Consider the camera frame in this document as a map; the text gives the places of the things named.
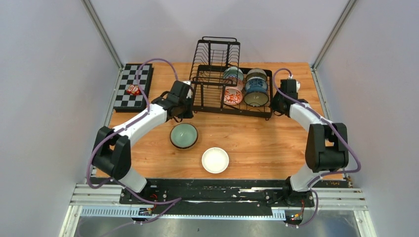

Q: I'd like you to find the white blue striped bowl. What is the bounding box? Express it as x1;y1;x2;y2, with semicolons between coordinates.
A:
245;77;268;92

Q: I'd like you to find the beige interior bowl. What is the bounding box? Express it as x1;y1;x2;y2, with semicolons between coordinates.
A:
246;68;267;81

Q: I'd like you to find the black wire dish rack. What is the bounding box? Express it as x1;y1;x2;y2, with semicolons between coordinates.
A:
190;36;273;120

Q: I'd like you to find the orange geometric pattern bowl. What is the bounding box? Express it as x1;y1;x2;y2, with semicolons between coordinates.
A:
226;77;244;91

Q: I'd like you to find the orange floral pattern bowl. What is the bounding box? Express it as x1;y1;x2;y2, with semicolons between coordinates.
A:
223;87;243;105

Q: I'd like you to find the teal dashed pattern bowl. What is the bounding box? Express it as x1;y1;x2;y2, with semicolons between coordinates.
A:
223;66;244;81

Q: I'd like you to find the white orange bowl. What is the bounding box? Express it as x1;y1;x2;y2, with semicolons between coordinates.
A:
202;147;230;174

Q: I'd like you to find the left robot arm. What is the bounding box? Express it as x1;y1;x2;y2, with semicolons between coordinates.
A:
90;81;193;204

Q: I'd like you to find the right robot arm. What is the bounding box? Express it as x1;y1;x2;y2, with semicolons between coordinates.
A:
271;79;349;206

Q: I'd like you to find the red owl toy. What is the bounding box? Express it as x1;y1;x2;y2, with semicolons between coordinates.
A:
126;84;143;96

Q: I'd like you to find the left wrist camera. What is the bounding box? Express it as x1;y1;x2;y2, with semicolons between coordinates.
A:
183;80;193;99

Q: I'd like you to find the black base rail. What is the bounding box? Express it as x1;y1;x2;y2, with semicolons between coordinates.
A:
70;178;369;221

